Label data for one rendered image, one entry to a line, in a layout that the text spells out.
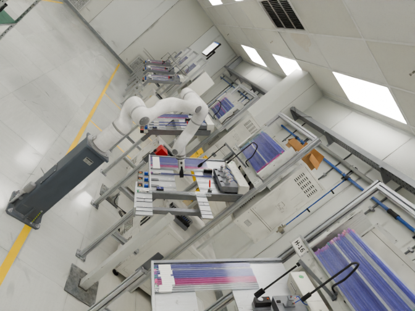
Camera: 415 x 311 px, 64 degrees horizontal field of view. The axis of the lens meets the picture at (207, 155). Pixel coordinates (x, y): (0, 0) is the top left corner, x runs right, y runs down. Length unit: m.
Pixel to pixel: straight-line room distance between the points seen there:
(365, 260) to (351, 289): 0.15
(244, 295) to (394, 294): 0.63
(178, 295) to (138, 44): 9.81
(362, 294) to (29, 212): 2.02
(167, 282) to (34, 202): 1.18
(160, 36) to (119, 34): 1.23
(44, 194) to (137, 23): 8.94
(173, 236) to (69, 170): 0.93
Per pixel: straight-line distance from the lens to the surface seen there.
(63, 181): 2.41
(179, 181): 4.06
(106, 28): 11.04
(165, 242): 2.71
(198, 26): 11.09
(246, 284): 1.76
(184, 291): 1.68
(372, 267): 1.66
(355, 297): 1.62
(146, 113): 2.17
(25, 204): 2.54
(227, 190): 2.58
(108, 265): 2.42
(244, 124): 3.95
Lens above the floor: 1.49
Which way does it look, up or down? 7 degrees down
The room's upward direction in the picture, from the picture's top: 50 degrees clockwise
